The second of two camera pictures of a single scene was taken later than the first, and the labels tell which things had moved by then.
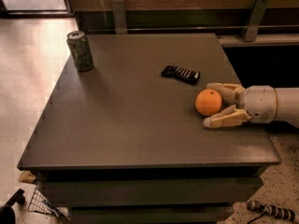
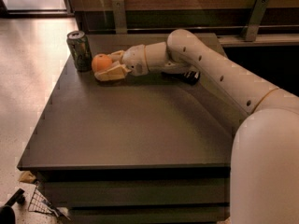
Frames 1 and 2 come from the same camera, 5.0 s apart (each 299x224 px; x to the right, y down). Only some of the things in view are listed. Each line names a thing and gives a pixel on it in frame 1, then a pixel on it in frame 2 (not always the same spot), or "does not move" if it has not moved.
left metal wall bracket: [120, 14] does not move
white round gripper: [259, 103] to [135, 61]
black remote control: [191, 77] does not move
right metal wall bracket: [250, 29] does not move
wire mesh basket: [40, 204] does not move
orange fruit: [208, 102] to [100, 62]
